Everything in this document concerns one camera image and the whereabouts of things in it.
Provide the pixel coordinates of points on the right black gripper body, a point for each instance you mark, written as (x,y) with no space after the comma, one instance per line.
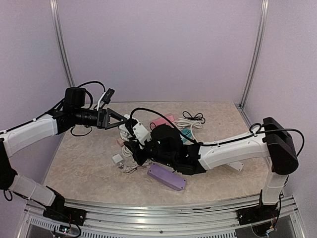
(164,158)

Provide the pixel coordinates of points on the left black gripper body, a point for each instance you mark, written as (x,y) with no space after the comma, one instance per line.
(89,120)

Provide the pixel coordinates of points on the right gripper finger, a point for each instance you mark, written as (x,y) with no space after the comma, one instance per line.
(140,156)
(133,145)

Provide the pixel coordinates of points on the pink plug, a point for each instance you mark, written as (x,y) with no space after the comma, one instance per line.
(120,142)

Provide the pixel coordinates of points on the white usb charger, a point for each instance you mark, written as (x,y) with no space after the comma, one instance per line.
(118,160)

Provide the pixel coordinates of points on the white multi socket adapter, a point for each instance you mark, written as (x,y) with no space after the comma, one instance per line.
(122,128)

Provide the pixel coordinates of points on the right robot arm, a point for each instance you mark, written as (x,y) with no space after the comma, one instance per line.
(270,139)

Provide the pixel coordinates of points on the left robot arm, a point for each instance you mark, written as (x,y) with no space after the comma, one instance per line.
(65,115)

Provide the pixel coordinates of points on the teal socket cube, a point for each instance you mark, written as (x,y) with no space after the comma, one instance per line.
(186,133)

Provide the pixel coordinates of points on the pink power strip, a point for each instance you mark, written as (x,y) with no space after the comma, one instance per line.
(160,121)

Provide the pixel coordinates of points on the purple power strip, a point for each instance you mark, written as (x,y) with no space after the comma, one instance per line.
(166,177)

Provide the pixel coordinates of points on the white power strip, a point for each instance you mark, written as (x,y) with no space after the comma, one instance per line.
(235,166)

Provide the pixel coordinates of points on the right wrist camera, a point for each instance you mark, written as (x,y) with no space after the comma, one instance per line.
(138,131)

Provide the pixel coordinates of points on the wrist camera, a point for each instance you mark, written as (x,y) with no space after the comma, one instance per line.
(105,99)
(138,131)

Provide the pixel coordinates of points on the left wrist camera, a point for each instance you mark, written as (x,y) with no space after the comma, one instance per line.
(105,99)

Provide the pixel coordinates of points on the front aluminium rail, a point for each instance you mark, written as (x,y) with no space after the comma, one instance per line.
(216,219)

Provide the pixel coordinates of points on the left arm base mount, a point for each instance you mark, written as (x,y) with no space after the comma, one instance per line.
(66,214)

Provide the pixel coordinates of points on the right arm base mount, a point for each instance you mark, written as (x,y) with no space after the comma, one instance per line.
(256,214)

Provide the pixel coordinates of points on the left aluminium frame post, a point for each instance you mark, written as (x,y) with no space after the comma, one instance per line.
(60,42)

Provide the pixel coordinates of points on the aluminium frame post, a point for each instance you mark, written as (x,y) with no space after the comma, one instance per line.
(60,42)
(256,53)

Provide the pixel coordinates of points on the right aluminium frame post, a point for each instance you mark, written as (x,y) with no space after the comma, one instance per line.
(256,53)

